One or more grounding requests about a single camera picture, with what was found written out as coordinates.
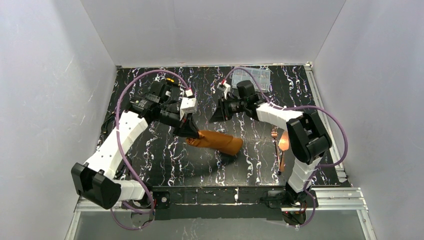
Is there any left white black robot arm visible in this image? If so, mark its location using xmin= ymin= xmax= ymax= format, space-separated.
xmin=71 ymin=80 xmax=199 ymax=210

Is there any purple cable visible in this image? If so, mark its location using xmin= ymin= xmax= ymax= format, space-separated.
xmin=220 ymin=66 xmax=349 ymax=229
xmin=110 ymin=69 xmax=195 ymax=231

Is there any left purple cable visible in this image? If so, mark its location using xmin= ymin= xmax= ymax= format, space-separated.
xmin=110 ymin=69 xmax=195 ymax=231

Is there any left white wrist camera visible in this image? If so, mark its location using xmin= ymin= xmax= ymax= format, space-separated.
xmin=179 ymin=88 xmax=198 ymax=120

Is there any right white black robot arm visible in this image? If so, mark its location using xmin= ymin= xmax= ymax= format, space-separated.
xmin=210 ymin=80 xmax=332 ymax=201

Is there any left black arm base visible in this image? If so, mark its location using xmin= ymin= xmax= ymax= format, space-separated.
xmin=127 ymin=188 xmax=171 ymax=210

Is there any aluminium frame rail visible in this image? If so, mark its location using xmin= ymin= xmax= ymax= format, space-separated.
xmin=66 ymin=186 xmax=376 ymax=240

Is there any clear plastic parts box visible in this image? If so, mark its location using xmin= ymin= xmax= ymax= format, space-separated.
xmin=230 ymin=67 xmax=271 ymax=93

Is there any orange cloth napkin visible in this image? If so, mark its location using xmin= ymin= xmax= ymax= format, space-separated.
xmin=185 ymin=130 xmax=244 ymax=156

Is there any black coiled cable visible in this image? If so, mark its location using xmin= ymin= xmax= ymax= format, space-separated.
xmin=100 ymin=113 xmax=117 ymax=137

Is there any copper fork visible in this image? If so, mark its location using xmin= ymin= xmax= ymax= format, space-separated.
xmin=271 ymin=128 xmax=281 ymax=176

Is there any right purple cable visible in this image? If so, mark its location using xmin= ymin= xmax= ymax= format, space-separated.
xmin=220 ymin=66 xmax=349 ymax=229

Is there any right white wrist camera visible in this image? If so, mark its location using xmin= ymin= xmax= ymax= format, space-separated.
xmin=217 ymin=80 xmax=231 ymax=100

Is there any copper cake server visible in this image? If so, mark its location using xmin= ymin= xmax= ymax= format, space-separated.
xmin=278 ymin=131 xmax=290 ymax=172

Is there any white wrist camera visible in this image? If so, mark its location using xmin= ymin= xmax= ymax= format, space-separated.
xmin=217 ymin=80 xmax=231 ymax=100
xmin=179 ymin=88 xmax=198 ymax=120

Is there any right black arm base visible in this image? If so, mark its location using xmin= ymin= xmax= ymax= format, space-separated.
xmin=262 ymin=189 xmax=319 ymax=209

